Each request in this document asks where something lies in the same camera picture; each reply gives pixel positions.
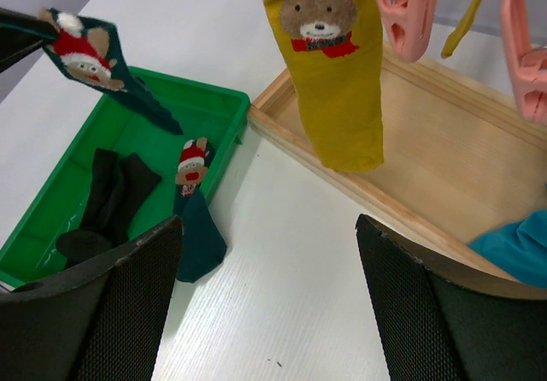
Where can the pink round clip hanger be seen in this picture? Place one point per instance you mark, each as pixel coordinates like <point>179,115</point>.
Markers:
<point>409,25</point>

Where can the dark teal sock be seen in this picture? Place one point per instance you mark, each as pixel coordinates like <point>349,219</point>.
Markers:
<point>204,248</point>

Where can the black sock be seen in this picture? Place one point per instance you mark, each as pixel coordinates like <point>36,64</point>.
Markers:
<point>119,188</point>

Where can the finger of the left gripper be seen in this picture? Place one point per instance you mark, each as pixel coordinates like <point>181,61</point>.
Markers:
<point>13,51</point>
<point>29,24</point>

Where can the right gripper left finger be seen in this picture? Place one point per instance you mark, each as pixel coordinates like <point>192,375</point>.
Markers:
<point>100,320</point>

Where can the yellow sock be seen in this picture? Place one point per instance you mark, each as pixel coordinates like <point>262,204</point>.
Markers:
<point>333,51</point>
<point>461,29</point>

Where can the wooden clothes rack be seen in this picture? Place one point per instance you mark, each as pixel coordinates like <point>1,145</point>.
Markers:
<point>459,160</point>

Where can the teal cloth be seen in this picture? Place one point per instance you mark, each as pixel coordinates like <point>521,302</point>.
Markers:
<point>518,248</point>

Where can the green plastic tray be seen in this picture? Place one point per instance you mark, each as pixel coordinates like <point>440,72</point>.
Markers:
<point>203,110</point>

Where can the christmas pattern sock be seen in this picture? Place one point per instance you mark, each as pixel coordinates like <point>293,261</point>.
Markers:
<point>88,50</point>

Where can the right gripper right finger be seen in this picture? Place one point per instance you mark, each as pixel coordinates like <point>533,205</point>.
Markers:
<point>439,319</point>

